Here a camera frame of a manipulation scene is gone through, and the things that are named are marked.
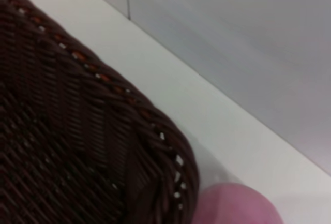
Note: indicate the dark brown woven basket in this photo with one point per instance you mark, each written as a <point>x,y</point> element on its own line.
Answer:
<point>64,131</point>

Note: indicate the pink round peach toy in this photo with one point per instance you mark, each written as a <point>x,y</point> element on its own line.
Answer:
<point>235,206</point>

